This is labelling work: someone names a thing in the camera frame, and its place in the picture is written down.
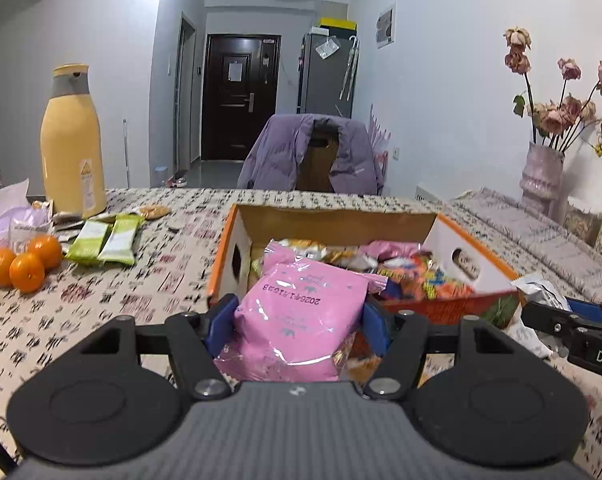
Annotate red orange cardboard box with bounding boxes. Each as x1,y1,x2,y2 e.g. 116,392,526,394
206,203,524,332

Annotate yellow thermos bottle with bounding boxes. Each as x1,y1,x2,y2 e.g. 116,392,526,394
40,63,107,214

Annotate white mop stick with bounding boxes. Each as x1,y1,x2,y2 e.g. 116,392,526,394
122,118,131,189

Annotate grey refrigerator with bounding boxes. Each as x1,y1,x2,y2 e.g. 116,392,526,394
296,32,358,119

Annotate pink snack bag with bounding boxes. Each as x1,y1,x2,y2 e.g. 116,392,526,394
368,239,425,266
213,240,378,384

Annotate dark entrance door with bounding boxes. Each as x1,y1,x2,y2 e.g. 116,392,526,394
203,33,282,162

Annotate folded umbrella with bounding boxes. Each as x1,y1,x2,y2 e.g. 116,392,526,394
339,35,360,101

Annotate dried pink roses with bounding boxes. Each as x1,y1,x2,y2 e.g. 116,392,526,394
503,25,602,154

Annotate red puffed snack bag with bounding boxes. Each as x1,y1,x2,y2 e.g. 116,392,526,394
370,254,477,304

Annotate round biscuit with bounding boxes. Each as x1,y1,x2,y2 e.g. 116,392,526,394
133,204,171,221

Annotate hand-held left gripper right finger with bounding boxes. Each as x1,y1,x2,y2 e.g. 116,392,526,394
361,297,508,404

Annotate green white snack packet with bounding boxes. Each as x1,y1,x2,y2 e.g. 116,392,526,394
96,213,145,266
64,219,113,266

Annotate pink ceramic vase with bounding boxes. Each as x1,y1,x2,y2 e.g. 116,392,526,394
519,140,566,221

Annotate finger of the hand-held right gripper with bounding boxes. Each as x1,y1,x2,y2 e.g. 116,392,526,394
521,301,588,347
566,298,602,324

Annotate purple padded jacket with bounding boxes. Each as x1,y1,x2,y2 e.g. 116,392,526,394
236,113,386,196

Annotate side room door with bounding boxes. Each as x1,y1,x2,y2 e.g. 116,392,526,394
173,14,197,174

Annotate clear plastic bag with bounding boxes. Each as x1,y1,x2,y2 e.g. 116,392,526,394
314,37,340,60

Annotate white silver snack packet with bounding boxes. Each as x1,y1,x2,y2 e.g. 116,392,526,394
510,273,572,312

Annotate lilac plastic bag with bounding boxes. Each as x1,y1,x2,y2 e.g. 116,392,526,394
0,178,52,256

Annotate wooden chair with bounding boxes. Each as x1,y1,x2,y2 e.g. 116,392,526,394
296,129,341,192

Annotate blue floor container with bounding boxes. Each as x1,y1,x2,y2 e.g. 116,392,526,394
153,162,187,189

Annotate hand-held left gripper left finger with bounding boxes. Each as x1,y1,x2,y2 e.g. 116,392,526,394
78,292,243,402

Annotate orange mandarin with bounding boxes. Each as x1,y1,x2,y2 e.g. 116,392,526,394
8,252,46,295
0,247,18,289
26,234,63,271

